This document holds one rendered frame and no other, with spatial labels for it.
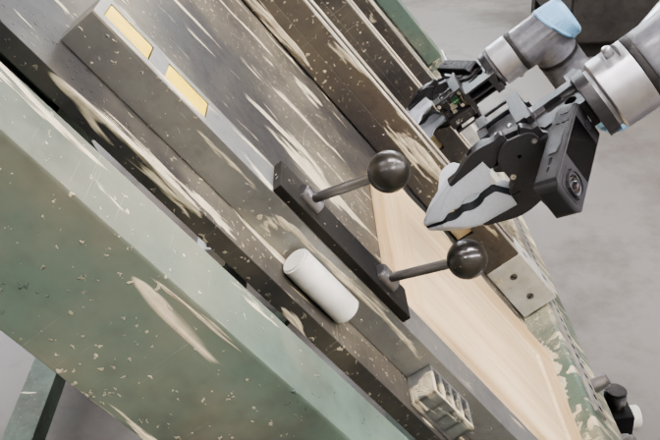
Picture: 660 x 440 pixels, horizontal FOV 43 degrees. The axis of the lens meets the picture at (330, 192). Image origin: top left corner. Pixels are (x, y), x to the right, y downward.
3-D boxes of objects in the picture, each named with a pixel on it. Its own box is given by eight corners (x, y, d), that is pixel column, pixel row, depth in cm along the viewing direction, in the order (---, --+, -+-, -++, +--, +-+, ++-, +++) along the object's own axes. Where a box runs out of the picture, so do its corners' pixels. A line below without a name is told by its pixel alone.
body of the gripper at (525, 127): (507, 171, 91) (604, 105, 88) (525, 211, 84) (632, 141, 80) (467, 122, 88) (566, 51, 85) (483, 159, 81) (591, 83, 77)
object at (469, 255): (382, 306, 85) (490, 284, 76) (358, 283, 84) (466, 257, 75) (393, 278, 88) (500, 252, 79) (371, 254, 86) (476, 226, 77)
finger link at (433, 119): (400, 148, 150) (442, 118, 147) (396, 134, 155) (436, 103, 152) (411, 160, 151) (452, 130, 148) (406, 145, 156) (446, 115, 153)
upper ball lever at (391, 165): (305, 230, 81) (412, 195, 72) (280, 203, 79) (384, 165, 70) (320, 201, 83) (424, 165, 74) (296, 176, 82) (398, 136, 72)
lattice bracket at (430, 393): (451, 443, 88) (474, 428, 87) (411, 405, 85) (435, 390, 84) (445, 414, 91) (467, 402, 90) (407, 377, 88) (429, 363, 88)
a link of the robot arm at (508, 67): (498, 29, 147) (523, 63, 150) (476, 45, 148) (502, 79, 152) (508, 44, 140) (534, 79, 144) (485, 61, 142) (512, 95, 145)
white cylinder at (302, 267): (281, 277, 77) (336, 330, 81) (305, 259, 77) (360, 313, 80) (282, 259, 80) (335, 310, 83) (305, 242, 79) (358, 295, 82)
